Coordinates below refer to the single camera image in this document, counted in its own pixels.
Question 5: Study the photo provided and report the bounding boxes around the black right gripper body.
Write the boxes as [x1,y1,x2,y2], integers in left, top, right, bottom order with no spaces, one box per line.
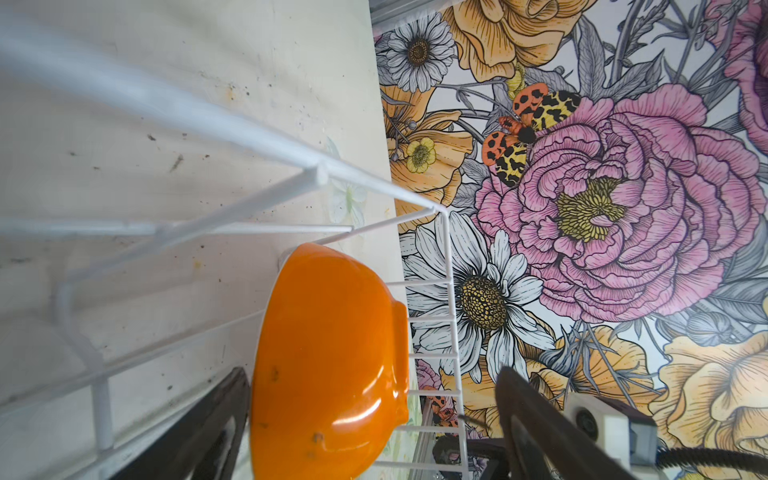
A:
[432,435,509,480]

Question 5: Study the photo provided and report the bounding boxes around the aluminium corner post right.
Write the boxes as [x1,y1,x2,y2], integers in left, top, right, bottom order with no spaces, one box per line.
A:
[369,0,456,25]

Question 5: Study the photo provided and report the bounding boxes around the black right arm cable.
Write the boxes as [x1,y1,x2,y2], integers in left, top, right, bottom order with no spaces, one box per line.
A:
[655,446,768,475]

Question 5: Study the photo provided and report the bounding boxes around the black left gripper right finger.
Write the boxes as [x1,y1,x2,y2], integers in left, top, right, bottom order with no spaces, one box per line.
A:
[495,367,632,479]

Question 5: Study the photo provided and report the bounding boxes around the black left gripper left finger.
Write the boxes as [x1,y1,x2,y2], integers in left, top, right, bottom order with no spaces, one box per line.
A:
[113,367,251,480]

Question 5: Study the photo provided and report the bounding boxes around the orange plastic bowl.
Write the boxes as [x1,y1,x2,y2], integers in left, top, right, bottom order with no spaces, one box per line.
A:
[249,243,410,479]

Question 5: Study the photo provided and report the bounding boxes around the white wire dish rack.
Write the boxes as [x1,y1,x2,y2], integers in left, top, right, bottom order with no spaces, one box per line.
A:
[1,12,447,478]

